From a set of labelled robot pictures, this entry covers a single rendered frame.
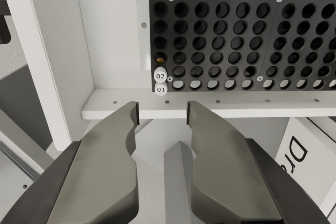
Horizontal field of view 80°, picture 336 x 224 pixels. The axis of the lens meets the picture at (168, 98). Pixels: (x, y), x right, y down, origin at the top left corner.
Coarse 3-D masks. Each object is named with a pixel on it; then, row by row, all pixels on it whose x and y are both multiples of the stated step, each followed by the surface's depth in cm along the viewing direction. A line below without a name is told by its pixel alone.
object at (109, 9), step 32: (96, 0) 22; (128, 0) 23; (96, 32) 24; (128, 32) 24; (96, 64) 26; (128, 64) 26; (96, 96) 25; (128, 96) 26; (160, 96) 26; (192, 96) 26; (224, 96) 26; (256, 96) 26; (288, 96) 26; (320, 96) 26
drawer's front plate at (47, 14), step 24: (24, 0) 14; (48, 0) 16; (72, 0) 21; (24, 24) 15; (48, 24) 16; (72, 24) 21; (24, 48) 16; (48, 48) 16; (72, 48) 21; (48, 72) 17; (72, 72) 21; (48, 96) 18; (72, 96) 21; (48, 120) 19; (72, 120) 20
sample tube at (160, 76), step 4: (160, 60) 22; (156, 68) 20; (160, 68) 19; (164, 68) 20; (156, 72) 19; (160, 72) 19; (164, 72) 19; (156, 76) 19; (160, 76) 19; (164, 76) 19; (156, 80) 19; (160, 80) 19; (164, 80) 19
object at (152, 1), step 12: (156, 0) 17; (168, 0) 17; (168, 12) 17; (168, 24) 18; (156, 36) 18; (168, 36) 18; (156, 48) 19; (168, 48) 19; (156, 60) 20; (168, 60) 19; (168, 72) 20; (168, 84) 21
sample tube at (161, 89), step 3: (156, 84) 20; (159, 84) 19; (162, 84) 19; (165, 84) 20; (156, 87) 19; (159, 87) 19; (162, 87) 19; (165, 87) 19; (156, 90) 20; (159, 90) 20; (162, 90) 20; (165, 90) 20; (156, 93) 20; (159, 93) 20; (162, 93) 20; (165, 93) 20
